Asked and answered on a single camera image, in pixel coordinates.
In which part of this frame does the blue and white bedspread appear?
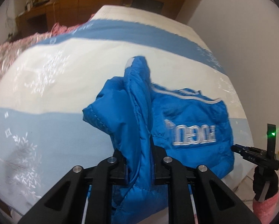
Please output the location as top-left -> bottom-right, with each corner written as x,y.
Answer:
0,20 -> 254,215

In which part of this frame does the black monitor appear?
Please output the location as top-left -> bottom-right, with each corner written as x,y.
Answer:
131,0 -> 164,13

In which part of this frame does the person's right forearm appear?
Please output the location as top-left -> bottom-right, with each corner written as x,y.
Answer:
253,191 -> 279,221

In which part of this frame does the cream mattress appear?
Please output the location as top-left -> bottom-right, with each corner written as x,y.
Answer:
93,5 -> 215,52

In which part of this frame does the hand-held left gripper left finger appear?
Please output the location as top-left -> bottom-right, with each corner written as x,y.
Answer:
18,149 -> 128,224

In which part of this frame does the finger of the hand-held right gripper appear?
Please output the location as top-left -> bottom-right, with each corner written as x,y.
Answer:
230,145 -> 249,155

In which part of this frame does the blue puffer jacket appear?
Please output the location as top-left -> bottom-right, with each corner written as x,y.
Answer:
82,56 -> 235,224

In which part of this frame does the wooden desk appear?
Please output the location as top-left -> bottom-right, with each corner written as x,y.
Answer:
14,1 -> 60,35

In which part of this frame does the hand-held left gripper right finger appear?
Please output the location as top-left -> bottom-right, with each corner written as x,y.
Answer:
151,142 -> 263,224

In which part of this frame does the wooden wardrobe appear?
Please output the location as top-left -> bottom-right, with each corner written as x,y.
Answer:
58,0 -> 128,26

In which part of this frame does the person's right hand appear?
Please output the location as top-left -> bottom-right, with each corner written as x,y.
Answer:
253,167 -> 279,201

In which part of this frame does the pink floral quilt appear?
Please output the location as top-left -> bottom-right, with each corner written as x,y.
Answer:
0,14 -> 95,82

